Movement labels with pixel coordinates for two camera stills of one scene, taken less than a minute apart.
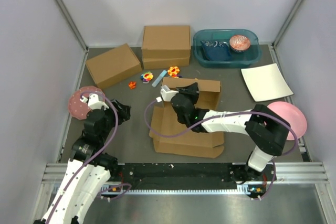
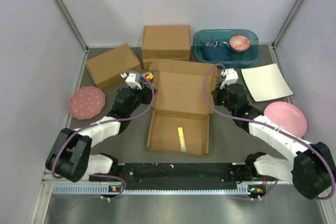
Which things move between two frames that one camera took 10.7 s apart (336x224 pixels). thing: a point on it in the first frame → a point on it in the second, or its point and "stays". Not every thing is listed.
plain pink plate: [293, 116] stays
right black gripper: [192, 90] → [216, 94]
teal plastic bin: [227, 48] stays
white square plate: [266, 82] stays
